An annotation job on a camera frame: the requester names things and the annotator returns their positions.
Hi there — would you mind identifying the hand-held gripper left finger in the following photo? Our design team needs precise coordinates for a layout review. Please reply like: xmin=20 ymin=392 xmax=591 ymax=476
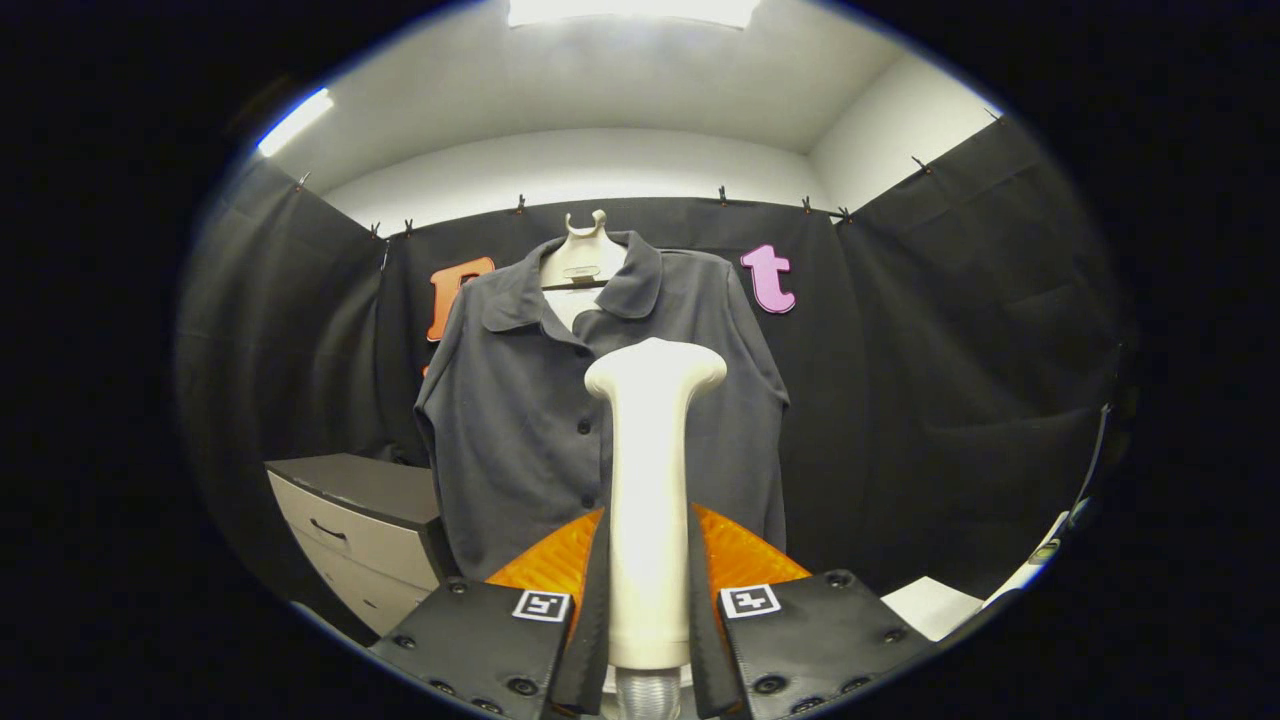
xmin=368 ymin=505 xmax=611 ymax=719

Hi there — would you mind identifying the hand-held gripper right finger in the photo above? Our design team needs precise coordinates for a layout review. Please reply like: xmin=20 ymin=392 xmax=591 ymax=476
xmin=685 ymin=503 xmax=936 ymax=719

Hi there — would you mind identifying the pale steamer hose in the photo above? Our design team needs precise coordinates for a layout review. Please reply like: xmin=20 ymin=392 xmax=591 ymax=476
xmin=612 ymin=668 xmax=683 ymax=720

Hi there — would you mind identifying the dark grey button shirt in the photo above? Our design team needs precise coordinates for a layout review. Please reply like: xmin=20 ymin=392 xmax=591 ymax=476
xmin=413 ymin=230 xmax=791 ymax=581

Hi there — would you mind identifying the cream garment steamer head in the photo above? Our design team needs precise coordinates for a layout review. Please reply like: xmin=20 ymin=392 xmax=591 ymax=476
xmin=584 ymin=338 xmax=729 ymax=671

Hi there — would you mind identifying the white board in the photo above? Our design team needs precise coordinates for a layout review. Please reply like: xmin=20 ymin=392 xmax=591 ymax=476
xmin=880 ymin=576 xmax=986 ymax=641

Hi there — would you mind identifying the drawer cabinet with dark top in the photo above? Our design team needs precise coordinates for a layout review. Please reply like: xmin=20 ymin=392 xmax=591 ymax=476
xmin=265 ymin=453 xmax=461 ymax=638

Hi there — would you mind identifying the white side table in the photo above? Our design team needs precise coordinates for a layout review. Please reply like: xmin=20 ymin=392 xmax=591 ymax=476
xmin=985 ymin=510 xmax=1071 ymax=606

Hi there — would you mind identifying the black backdrop cloth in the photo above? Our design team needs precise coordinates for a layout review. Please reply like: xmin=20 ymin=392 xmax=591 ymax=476
xmin=178 ymin=110 xmax=1136 ymax=641

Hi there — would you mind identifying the dark upright stand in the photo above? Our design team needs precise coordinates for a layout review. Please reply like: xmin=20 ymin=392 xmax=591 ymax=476
xmin=1075 ymin=400 xmax=1116 ymax=521

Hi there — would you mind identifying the white mannequin torso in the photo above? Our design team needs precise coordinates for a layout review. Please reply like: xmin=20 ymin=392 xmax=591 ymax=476
xmin=540 ymin=209 xmax=629 ymax=333

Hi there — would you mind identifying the small ceiling light panel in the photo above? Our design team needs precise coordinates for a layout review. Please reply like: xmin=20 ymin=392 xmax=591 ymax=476
xmin=256 ymin=87 xmax=335 ymax=158

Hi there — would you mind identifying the large ceiling light panel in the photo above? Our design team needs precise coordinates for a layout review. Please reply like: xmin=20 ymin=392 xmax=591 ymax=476
xmin=507 ymin=0 xmax=761 ymax=29

